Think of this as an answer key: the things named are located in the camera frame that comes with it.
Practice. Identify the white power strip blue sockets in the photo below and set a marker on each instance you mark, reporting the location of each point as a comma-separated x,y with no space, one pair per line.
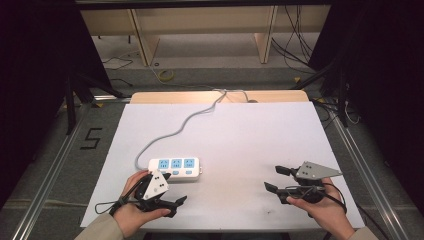
180,166

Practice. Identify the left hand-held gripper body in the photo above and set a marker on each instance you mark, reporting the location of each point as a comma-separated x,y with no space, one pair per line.
154,186

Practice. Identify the person's left hand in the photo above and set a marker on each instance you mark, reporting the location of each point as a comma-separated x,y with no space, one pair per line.
131,213

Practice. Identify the light wooden desk frame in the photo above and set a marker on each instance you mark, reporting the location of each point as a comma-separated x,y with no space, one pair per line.
146,40

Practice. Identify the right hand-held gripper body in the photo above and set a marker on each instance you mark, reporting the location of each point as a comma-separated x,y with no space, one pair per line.
310,186

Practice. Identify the light wooden table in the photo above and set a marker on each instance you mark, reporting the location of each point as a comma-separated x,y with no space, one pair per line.
173,97

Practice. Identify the black metal stand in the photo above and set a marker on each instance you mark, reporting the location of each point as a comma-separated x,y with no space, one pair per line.
341,96
71,100

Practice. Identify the yellow tape roll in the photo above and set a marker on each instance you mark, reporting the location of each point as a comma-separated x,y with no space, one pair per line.
166,75

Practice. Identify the person's right hand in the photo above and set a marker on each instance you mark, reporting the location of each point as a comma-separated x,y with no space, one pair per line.
325,213

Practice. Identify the white board table cover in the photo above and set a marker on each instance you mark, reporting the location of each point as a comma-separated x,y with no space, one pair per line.
240,140

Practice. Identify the aluminium floor rail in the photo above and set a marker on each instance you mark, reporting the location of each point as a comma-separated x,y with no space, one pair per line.
50,176
370,180

